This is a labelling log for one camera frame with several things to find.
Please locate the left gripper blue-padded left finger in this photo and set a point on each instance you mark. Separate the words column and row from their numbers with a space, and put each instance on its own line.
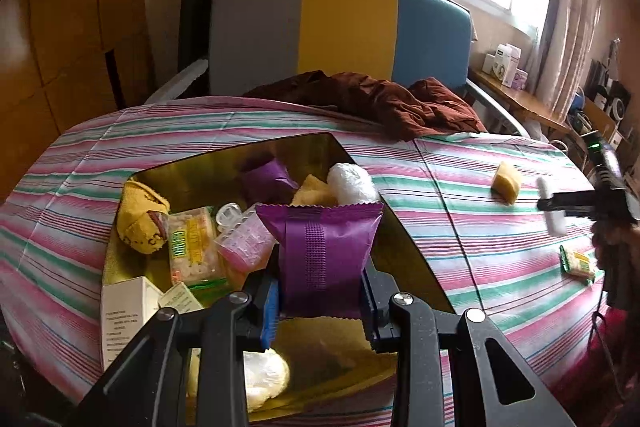
column 268, row 304

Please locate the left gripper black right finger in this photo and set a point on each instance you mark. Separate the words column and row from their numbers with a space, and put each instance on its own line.
column 376, row 289

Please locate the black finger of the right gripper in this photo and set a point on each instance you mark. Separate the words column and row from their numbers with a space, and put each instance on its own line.
column 575, row 201

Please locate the white tube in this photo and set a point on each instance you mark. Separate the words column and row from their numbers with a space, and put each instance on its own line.
column 555, row 219

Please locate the cream sock roll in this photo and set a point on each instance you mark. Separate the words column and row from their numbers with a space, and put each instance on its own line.
column 266, row 375

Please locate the rice cracker packet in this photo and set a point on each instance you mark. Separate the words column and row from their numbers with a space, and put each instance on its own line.
column 193, row 255
column 578, row 265

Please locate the purple snack packet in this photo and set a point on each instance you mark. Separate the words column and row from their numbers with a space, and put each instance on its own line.
column 322, row 253

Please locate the yellow sponge cake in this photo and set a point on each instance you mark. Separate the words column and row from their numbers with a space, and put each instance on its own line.
column 506, row 182

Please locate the pink plastic hair roller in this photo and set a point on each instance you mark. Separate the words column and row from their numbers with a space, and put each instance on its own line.
column 247, row 245

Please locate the small clear plastic cup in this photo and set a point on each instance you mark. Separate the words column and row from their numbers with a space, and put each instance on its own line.
column 227, row 216

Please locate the small purple packet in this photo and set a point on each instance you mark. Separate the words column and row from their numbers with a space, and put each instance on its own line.
column 269, row 183

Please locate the striped pink green tablecloth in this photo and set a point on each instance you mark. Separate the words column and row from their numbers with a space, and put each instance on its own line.
column 486, row 253

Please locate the gold metal tray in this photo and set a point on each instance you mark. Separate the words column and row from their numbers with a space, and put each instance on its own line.
column 329, row 359

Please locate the small white card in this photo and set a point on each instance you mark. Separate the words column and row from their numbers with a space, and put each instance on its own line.
column 180, row 298

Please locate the wooden side shelf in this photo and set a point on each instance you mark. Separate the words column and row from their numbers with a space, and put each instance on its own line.
column 522, row 103

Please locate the white rectangular box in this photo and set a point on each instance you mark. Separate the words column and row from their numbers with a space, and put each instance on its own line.
column 125, row 308

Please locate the white boxes on shelf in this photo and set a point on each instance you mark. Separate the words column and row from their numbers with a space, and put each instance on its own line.
column 504, row 66

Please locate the dark red cloth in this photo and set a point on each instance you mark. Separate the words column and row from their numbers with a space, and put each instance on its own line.
column 427, row 107

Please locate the grey yellow blue chair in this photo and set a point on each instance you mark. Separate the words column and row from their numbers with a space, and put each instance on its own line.
column 253, row 42

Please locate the black rolled mat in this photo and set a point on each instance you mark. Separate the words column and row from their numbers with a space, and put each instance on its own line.
column 193, row 35

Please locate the wooden wardrobe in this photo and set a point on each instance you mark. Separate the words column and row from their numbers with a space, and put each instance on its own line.
column 64, row 62

